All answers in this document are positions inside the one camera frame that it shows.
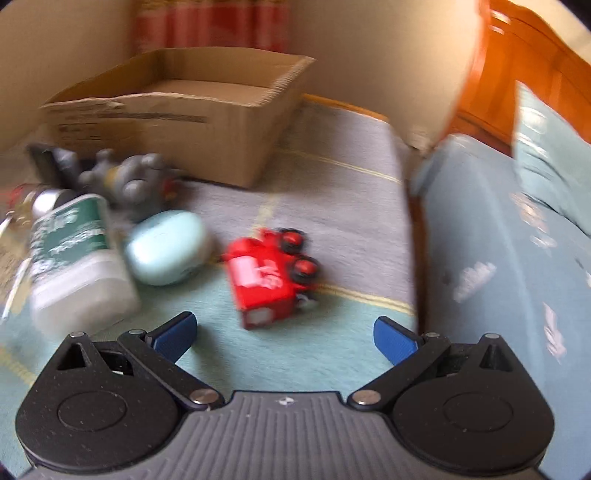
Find grey cartoon mouse figure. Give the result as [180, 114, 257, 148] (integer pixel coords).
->
[77, 149, 179, 223]

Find mint green round case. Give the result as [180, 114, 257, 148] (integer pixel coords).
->
[124, 210, 214, 286]

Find pink patterned curtain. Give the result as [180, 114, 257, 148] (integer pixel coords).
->
[132, 0, 290, 53]

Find clear plastic jar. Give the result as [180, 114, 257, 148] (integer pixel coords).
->
[1, 215, 31, 323]

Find orange wooden headboard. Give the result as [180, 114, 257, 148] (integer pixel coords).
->
[446, 1, 591, 155]

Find clear bottle yellow capsules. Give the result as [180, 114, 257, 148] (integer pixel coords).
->
[1, 183, 50, 223]

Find light blue pillow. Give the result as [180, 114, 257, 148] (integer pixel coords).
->
[512, 82, 590, 234]

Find white wall socket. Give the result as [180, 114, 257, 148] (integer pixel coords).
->
[408, 127, 431, 152]

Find grey green checked blanket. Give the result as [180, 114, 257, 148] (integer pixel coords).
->
[0, 94, 419, 478]

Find blue floral bed sheet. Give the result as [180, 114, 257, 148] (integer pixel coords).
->
[411, 135, 590, 479]

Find white green medical bottle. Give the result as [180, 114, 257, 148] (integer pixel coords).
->
[29, 194, 140, 338]

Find red toy train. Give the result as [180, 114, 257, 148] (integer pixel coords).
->
[221, 228, 322, 330]

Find open cardboard box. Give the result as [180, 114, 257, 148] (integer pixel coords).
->
[40, 47, 315, 189]

